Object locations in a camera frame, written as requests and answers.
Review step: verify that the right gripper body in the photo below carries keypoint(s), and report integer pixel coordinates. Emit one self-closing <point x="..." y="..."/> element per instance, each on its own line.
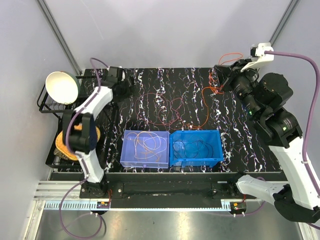
<point x="242" y="84"/>

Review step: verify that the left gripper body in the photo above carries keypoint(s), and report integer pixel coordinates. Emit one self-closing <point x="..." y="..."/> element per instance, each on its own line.
<point x="125" y="90"/>

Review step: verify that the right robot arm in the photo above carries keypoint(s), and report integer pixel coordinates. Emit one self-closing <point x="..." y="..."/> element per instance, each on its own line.
<point x="263" y="98"/>

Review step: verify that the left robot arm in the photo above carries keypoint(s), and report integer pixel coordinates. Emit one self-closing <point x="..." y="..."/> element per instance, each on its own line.
<point x="79" y="133"/>

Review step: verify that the white bowl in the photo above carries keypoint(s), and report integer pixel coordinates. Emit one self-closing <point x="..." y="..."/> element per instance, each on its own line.
<point x="63" y="87"/>

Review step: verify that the purple plastic bin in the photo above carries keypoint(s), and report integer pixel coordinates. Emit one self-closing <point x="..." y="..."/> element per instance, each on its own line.
<point x="145" y="149"/>

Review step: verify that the blue plastic bin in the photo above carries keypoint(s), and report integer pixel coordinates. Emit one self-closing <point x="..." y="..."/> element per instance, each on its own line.
<point x="195" y="148"/>

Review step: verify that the orange woven plate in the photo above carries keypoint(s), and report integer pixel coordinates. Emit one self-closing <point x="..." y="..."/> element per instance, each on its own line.
<point x="61" y="149"/>

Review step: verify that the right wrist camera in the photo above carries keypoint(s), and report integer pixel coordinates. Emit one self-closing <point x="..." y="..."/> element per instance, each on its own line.
<point x="258" y="56"/>

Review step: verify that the black wire dish rack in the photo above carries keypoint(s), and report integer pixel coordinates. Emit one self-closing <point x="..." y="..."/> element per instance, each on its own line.
<point x="106" y="122"/>

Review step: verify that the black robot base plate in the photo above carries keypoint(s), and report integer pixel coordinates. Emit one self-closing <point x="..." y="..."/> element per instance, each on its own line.
<point x="164" y="191"/>

